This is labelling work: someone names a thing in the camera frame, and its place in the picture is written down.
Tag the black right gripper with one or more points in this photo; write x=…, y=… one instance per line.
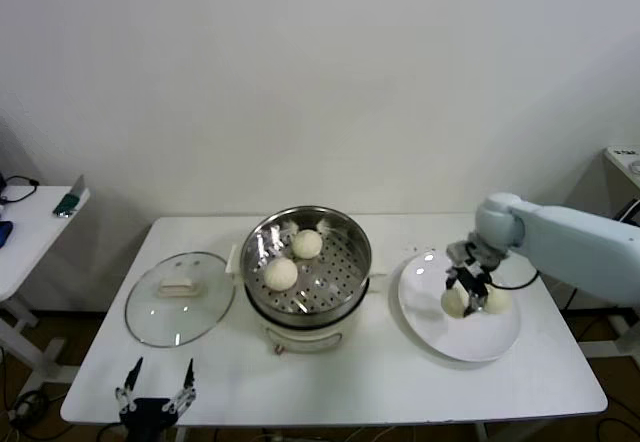
x=472, y=279

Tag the large white plate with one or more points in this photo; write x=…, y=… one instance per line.
x=425, y=312

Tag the white electric cooker base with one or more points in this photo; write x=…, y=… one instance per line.
x=300, y=337

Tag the small blue object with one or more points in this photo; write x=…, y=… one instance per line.
x=4, y=234

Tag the black power plug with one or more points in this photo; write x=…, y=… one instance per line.
x=631, y=210

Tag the round glass pot lid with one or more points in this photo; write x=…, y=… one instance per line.
x=175, y=307

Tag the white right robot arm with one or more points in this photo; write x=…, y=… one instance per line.
x=565, y=242

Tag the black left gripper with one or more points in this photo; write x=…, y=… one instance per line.
x=147, y=412

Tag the white steamed baozi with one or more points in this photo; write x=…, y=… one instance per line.
x=281, y=273
x=452, y=306
x=500, y=302
x=306, y=243

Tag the perforated steel steamer basket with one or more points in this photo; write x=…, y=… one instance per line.
x=350, y=252

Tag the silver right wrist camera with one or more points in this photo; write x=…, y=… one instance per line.
x=460, y=252

